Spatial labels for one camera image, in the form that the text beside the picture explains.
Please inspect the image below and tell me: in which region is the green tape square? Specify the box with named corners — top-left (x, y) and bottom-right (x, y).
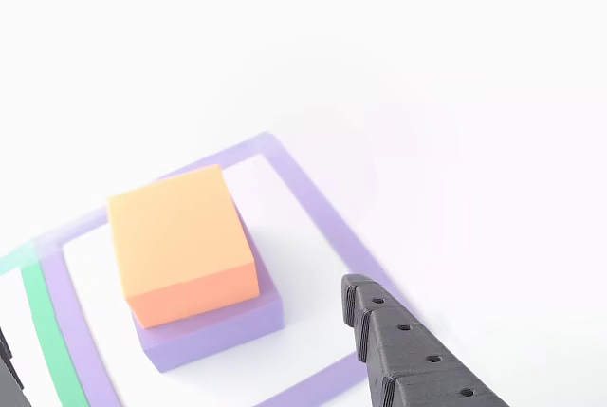
top-left (0, 240), bottom-right (89, 407)

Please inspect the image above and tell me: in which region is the orange cube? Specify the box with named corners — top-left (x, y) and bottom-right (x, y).
top-left (107, 163), bottom-right (261, 330)

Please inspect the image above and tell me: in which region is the large purple cube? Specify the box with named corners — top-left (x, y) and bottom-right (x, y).
top-left (131, 210), bottom-right (285, 374)

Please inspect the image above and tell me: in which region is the purple tape square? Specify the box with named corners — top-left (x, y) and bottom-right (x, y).
top-left (35, 130), bottom-right (404, 407)

